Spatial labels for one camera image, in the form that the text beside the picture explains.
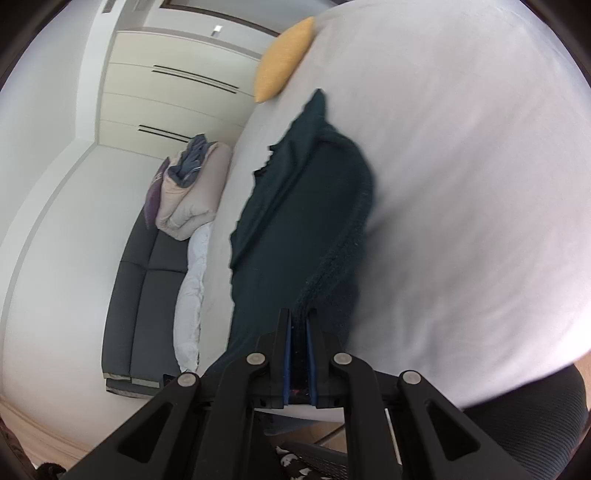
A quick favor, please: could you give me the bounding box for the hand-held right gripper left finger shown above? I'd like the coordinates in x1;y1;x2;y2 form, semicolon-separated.
60;308;293;480

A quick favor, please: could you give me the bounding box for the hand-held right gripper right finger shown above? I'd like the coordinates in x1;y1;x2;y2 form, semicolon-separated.
305;312;546;480

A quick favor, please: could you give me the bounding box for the dark green sweater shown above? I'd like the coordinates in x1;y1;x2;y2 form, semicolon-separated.
226;89;376;407

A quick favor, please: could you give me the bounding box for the white quilted duvet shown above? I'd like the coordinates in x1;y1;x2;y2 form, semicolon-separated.
173;222;214;374

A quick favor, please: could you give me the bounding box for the dark grey padded headboard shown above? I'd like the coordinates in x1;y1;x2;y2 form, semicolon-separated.
100;215;204;398

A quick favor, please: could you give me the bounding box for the folded beige duvet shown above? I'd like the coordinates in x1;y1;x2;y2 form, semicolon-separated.
154;141;232;241

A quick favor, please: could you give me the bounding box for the purple pillow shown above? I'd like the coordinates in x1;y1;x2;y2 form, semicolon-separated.
145;157;171;230

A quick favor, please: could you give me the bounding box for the blue grey blanket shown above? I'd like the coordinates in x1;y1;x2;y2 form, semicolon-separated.
167;134;213;188

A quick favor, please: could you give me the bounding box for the bed with white sheet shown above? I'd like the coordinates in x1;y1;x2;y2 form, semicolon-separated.
173;0;591;423

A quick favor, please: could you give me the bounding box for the black mesh office chair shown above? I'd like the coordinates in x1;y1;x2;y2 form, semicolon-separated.
276;362;591;480

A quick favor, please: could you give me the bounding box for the white wardrobe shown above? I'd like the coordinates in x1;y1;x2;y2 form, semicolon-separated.
95;30;282;161

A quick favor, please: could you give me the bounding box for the yellow pillow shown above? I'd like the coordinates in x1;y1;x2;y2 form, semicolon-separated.
254;17;316;103

